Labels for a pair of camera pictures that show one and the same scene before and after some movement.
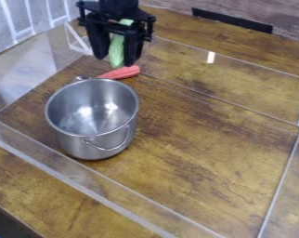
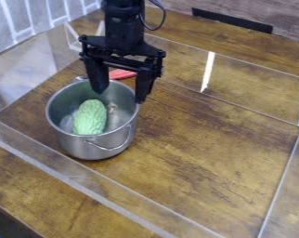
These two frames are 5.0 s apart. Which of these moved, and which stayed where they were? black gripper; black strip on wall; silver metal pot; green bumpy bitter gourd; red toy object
Moved: black gripper; green bumpy bitter gourd
Stayed: red toy object; silver metal pot; black strip on wall
